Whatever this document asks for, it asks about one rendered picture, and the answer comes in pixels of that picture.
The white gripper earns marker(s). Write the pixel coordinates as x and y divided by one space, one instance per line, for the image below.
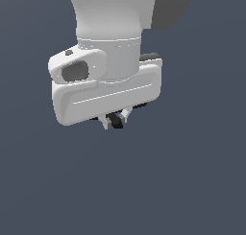
109 98

